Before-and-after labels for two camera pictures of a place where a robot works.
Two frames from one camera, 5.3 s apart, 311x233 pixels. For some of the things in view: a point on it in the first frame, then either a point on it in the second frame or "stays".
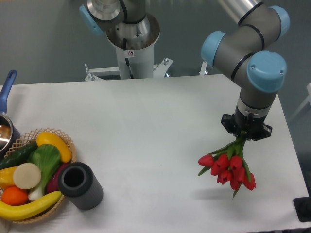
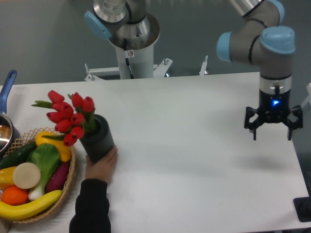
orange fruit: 13,195 stays
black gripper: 255,127 → 274,108
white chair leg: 308,88 stays
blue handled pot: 9,136 stays
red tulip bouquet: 227,164 → 73,119
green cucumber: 18,157 stays
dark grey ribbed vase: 76,182 → 97,143
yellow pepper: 6,177 stays
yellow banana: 12,212 stays
